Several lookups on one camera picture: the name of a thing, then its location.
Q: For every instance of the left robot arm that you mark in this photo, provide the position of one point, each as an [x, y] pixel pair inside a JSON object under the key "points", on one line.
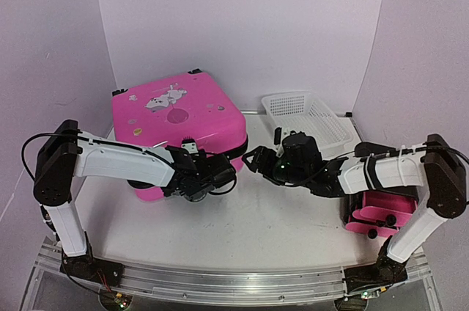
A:
{"points": [[70, 153]]}

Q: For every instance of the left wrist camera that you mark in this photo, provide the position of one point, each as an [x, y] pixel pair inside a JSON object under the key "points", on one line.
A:
{"points": [[190, 145]]}

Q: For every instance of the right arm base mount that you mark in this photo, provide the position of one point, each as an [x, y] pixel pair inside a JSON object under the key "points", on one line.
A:
{"points": [[370, 277]]}

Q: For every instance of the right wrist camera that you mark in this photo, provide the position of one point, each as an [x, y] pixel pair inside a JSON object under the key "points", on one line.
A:
{"points": [[281, 133]]}

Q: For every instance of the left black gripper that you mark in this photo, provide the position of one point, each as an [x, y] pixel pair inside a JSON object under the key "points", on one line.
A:
{"points": [[178, 193]]}

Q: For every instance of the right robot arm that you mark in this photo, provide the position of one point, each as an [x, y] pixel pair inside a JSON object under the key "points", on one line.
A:
{"points": [[434, 169]]}

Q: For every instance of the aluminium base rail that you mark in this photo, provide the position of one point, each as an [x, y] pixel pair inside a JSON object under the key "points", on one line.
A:
{"points": [[262, 288]]}

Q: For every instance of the pink hard-shell suitcase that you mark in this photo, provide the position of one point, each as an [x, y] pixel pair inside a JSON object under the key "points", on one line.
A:
{"points": [[186, 109]]}

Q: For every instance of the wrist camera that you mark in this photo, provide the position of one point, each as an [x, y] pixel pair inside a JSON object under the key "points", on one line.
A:
{"points": [[281, 133], [190, 145]]}

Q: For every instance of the black and pink drawer organizer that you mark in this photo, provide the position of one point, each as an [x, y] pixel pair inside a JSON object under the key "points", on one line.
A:
{"points": [[380, 213]]}

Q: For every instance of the white perforated plastic basket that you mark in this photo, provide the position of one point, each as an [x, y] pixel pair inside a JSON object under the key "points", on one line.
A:
{"points": [[306, 113]]}

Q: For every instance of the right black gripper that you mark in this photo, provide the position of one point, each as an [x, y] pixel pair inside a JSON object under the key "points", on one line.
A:
{"points": [[262, 154]]}

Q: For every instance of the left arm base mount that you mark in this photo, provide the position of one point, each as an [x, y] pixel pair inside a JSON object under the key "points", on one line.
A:
{"points": [[89, 268]]}

